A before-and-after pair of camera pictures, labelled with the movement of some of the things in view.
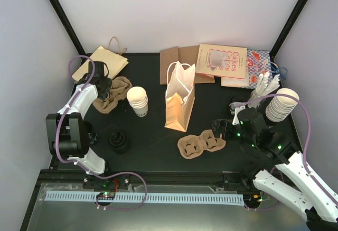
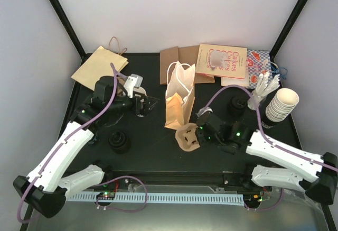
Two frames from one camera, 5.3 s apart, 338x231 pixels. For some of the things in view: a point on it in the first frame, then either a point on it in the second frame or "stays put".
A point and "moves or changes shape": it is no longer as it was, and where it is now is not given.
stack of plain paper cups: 281,106 stays put
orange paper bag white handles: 179,95 stays put
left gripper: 109,82 to 145,110
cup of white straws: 264,86 stays put
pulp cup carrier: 193,147 moves or changes shape
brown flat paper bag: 184,55 stays put
